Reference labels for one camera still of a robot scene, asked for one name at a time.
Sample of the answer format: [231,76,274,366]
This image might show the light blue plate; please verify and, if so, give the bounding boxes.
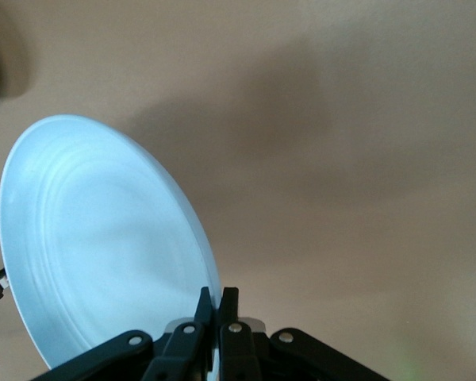
[0,114,223,371]

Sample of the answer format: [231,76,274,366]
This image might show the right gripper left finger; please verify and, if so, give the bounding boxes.
[31,286,214,381]

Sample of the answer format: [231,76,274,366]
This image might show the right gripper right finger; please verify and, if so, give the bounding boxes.
[218,286,390,381]

